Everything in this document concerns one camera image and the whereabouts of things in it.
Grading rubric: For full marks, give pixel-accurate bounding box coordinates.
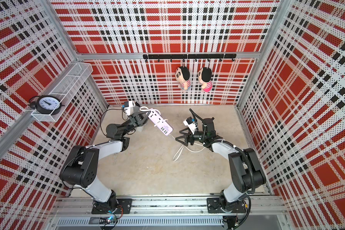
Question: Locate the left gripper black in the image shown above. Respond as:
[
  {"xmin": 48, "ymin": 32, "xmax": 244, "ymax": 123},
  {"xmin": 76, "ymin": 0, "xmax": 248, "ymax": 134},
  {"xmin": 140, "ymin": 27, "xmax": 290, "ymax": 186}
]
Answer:
[{"xmin": 121, "ymin": 110, "xmax": 152, "ymax": 138}]

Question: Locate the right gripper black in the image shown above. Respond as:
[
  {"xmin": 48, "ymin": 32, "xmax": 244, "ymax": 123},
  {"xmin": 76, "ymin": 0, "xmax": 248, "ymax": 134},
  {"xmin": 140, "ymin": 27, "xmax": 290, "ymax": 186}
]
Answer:
[{"xmin": 176, "ymin": 128, "xmax": 207, "ymax": 147}]

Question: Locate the white power cord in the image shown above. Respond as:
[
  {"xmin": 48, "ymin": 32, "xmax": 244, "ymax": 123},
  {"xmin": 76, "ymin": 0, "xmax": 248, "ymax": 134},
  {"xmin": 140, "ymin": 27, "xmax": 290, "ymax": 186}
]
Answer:
[{"xmin": 139, "ymin": 106, "xmax": 208, "ymax": 162}]

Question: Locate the purple power strip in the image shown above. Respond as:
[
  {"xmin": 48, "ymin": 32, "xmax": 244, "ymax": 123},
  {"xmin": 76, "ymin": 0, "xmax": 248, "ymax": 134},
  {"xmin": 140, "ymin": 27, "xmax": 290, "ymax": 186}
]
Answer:
[{"xmin": 148, "ymin": 110, "xmax": 173, "ymax": 136}]

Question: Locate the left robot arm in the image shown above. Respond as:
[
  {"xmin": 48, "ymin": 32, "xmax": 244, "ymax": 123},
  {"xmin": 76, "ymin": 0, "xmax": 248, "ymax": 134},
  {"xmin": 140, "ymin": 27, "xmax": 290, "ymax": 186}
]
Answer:
[{"xmin": 59, "ymin": 111, "xmax": 150, "ymax": 213}]

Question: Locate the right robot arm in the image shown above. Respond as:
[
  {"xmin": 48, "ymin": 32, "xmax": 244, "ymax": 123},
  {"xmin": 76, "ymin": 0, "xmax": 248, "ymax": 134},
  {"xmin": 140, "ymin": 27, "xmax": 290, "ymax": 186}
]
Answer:
[{"xmin": 175, "ymin": 117, "xmax": 266, "ymax": 213}]

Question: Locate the grey husky plush toy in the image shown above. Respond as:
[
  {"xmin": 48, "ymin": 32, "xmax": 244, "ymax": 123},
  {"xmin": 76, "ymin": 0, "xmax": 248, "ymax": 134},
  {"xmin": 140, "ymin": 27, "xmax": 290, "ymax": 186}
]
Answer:
[{"xmin": 134, "ymin": 102, "xmax": 146, "ymax": 132}]

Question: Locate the doll with blue shorts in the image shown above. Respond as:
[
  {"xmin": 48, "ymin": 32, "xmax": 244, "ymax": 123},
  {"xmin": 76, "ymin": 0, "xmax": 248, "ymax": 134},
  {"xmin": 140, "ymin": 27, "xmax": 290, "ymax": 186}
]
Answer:
[{"xmin": 174, "ymin": 66, "xmax": 191, "ymax": 91}]

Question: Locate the doll with pink shorts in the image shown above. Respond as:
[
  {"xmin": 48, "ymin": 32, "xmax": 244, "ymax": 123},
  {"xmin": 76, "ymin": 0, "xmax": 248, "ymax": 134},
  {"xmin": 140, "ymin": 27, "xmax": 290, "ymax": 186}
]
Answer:
[{"xmin": 198, "ymin": 67, "xmax": 213, "ymax": 93}]

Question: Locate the black alarm clock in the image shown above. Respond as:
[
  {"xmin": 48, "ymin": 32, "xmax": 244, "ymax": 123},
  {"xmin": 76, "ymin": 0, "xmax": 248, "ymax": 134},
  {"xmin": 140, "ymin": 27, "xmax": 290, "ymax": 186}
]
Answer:
[{"xmin": 29, "ymin": 95, "xmax": 64, "ymax": 116}]

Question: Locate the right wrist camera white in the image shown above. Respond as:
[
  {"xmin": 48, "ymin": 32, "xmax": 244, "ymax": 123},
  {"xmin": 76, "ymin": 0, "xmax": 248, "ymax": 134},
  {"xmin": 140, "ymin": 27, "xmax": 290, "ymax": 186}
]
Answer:
[{"xmin": 183, "ymin": 117, "xmax": 198, "ymax": 134}]

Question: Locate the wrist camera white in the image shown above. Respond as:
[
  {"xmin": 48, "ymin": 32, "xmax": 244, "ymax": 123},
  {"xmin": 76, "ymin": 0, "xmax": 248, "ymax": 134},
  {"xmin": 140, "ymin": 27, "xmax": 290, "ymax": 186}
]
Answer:
[
  {"xmin": 183, "ymin": 117, "xmax": 198, "ymax": 134},
  {"xmin": 122, "ymin": 101, "xmax": 136, "ymax": 116}
]

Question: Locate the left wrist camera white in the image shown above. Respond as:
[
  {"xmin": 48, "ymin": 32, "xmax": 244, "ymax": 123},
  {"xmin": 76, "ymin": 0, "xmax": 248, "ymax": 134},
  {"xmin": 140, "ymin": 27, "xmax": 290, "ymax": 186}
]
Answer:
[{"xmin": 122, "ymin": 101, "xmax": 136, "ymax": 116}]

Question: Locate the black hook rail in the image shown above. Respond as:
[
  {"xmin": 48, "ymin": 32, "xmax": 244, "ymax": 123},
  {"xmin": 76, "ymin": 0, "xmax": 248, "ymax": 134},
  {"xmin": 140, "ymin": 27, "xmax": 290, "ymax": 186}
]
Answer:
[{"xmin": 143, "ymin": 53, "xmax": 237, "ymax": 61}]

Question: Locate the white wire basket shelf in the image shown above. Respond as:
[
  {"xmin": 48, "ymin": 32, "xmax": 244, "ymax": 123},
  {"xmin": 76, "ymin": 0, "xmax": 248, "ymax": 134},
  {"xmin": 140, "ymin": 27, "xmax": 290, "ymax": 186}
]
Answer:
[{"xmin": 31, "ymin": 62, "xmax": 93, "ymax": 122}]

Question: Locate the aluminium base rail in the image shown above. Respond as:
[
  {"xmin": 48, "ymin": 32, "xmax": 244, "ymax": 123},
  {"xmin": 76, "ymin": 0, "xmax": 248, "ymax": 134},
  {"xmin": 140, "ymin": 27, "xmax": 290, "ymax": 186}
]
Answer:
[{"xmin": 46, "ymin": 194, "xmax": 290, "ymax": 230}]

